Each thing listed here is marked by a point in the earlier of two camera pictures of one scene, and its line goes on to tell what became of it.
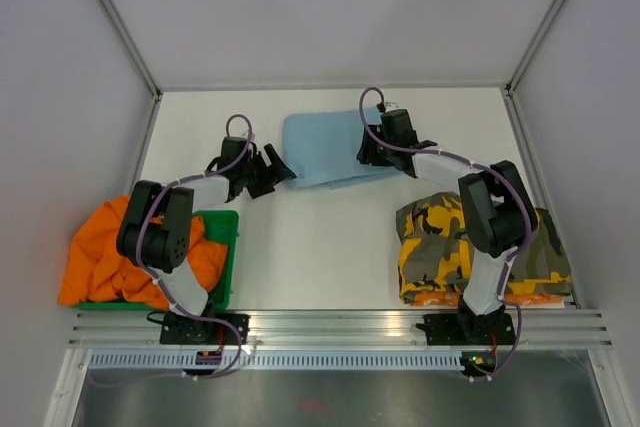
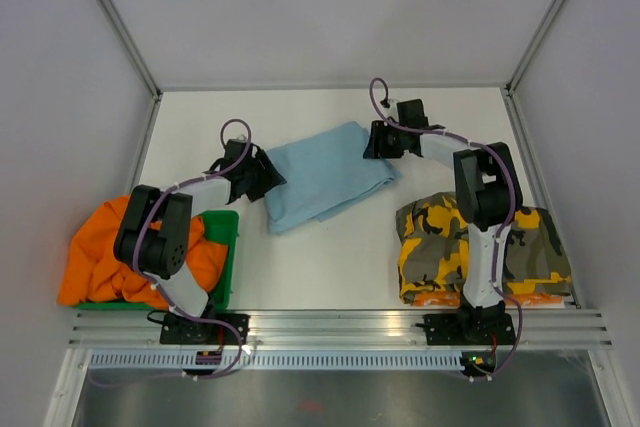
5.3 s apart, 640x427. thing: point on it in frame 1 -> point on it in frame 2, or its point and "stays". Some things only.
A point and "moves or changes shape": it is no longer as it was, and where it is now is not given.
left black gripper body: (256, 176) stays
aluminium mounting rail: (339, 329) stays
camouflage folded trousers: (433, 242) stays
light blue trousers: (321, 149) moves or changes shape
